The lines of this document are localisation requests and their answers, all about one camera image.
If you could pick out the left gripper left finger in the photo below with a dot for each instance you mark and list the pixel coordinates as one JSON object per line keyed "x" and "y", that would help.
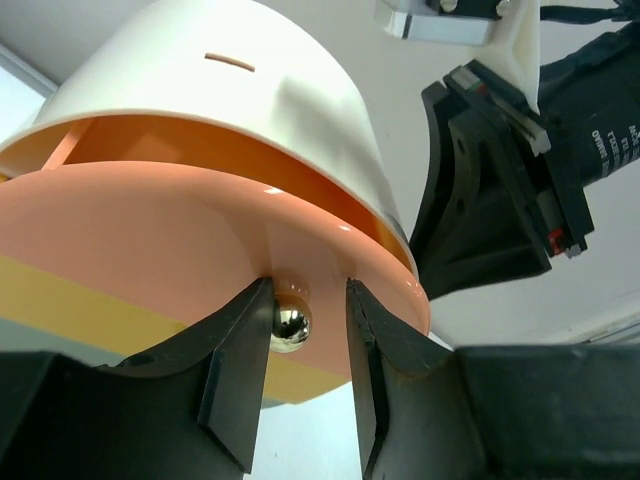
{"x": 186, "y": 408}

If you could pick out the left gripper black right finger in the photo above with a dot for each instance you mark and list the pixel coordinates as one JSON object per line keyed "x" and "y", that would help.
{"x": 489, "y": 412}

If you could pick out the orange drawer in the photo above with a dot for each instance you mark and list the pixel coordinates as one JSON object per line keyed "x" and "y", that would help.
{"x": 181, "y": 241}

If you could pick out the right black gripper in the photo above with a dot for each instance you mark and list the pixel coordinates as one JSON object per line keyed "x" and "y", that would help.
{"x": 505, "y": 187}

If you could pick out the round drawer organizer box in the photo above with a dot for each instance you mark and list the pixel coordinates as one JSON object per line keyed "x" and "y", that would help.
{"x": 232, "y": 86}

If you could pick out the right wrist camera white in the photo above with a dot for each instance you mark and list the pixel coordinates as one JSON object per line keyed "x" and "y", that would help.
{"x": 504, "y": 36}

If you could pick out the yellow drawer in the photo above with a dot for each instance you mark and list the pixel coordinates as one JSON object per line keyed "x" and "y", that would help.
{"x": 40, "y": 300}

